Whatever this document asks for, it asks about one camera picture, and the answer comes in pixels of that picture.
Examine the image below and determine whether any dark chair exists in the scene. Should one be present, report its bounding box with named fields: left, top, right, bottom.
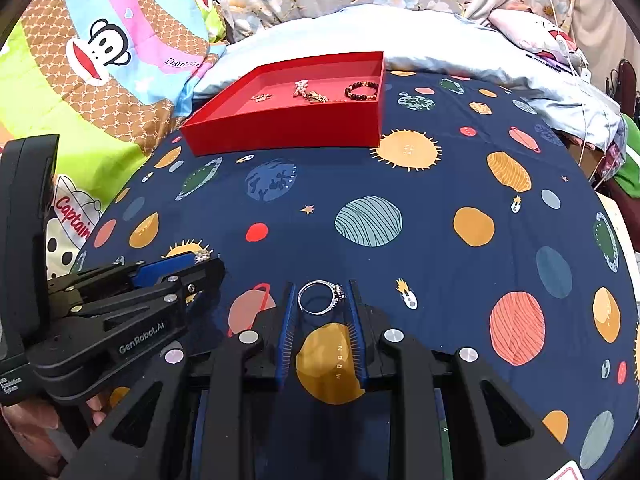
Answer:
left=602, top=58, right=640, bottom=112

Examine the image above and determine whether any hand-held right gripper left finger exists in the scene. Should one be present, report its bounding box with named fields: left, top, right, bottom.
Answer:
left=60, top=281, right=297, bottom=480

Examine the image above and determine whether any white cable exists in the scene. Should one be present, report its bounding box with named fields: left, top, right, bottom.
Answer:
left=539, top=0, right=592, bottom=82

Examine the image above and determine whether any person's left hand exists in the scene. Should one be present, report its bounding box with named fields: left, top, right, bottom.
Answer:
left=1, top=394, right=108, bottom=462

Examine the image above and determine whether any silver ring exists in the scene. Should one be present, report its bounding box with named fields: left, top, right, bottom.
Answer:
left=297, top=279, right=349, bottom=316

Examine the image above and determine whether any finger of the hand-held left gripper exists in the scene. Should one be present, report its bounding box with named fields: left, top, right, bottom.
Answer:
left=47, top=253, right=200, bottom=292
left=50, top=258, right=227, bottom=322

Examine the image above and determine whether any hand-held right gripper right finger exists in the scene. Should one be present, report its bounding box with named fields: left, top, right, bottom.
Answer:
left=348, top=279, right=582, bottom=480

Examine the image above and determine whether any dark bead bracelet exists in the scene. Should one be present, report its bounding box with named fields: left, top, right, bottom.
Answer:
left=344, top=79, right=384, bottom=102

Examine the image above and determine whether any navy planet print sheet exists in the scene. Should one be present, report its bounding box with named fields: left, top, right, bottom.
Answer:
left=74, top=67, right=640, bottom=480

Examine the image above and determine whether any white pink pillow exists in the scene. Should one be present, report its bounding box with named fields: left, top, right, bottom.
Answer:
left=487, top=9, right=590, bottom=69

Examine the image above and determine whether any red box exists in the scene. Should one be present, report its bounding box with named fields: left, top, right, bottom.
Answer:
left=180, top=50, right=387, bottom=157

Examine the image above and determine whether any colourful monkey print quilt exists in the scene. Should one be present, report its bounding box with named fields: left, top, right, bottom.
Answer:
left=0, top=0, right=232, bottom=282

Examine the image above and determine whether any green cloth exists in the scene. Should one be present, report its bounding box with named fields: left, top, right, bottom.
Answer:
left=612, top=114, right=640, bottom=194

